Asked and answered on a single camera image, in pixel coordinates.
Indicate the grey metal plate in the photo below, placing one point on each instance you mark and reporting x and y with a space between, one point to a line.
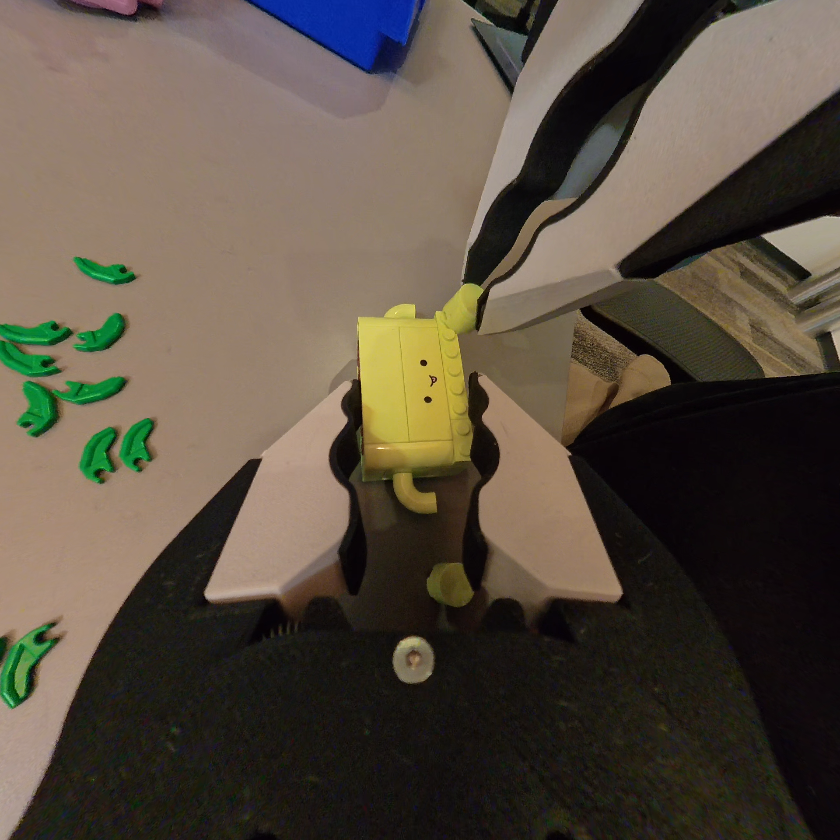
505 49

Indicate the pink toy brick plant pot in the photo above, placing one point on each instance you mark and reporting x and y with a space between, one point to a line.
111 5

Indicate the scattered green leaf pieces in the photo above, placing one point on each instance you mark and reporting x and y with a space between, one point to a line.
36 333

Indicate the black mesh chair armrest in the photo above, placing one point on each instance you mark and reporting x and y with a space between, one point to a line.
689 334

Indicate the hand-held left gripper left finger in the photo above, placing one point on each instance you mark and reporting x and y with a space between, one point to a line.
282 525

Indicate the lime green round peg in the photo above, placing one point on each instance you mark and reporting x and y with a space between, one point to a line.
463 308
449 584

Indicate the black desk frame bar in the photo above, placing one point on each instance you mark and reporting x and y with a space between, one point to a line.
784 259

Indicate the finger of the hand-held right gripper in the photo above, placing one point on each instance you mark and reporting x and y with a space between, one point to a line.
544 79
722 118

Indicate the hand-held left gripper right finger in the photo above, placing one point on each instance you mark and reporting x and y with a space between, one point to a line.
551 518

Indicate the lime green toy brick pot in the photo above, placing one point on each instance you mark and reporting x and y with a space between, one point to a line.
400 387

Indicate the person's beige trouser leg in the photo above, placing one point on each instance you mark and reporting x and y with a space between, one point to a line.
610 394

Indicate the blue plastic bin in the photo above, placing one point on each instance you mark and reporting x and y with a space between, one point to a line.
341 26

